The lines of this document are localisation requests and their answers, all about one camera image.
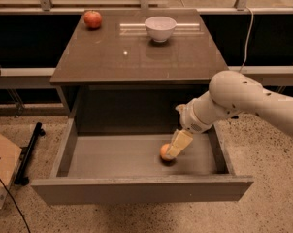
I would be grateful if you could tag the open grey drawer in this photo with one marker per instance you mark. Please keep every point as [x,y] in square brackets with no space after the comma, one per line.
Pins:
[90,169]

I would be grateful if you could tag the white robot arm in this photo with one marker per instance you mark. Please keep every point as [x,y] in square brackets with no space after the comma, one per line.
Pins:
[229,94]

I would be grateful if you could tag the orange fruit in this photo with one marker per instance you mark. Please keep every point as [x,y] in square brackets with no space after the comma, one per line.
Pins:
[164,153]

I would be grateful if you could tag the red apple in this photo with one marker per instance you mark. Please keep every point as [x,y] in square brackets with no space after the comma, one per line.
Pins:
[92,19]

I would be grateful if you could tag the grey cabinet with counter top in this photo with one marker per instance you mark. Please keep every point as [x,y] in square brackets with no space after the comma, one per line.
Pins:
[116,81]

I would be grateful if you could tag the black metal bar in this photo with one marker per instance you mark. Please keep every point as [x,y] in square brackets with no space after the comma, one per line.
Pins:
[26,154]

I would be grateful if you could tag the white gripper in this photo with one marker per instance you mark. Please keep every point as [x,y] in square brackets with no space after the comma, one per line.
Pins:
[189,119]

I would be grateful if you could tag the white bowl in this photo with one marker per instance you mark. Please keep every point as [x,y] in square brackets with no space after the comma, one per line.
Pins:
[160,29]

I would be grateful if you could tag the cardboard box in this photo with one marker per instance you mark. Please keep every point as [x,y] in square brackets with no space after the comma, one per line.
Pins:
[9,159]

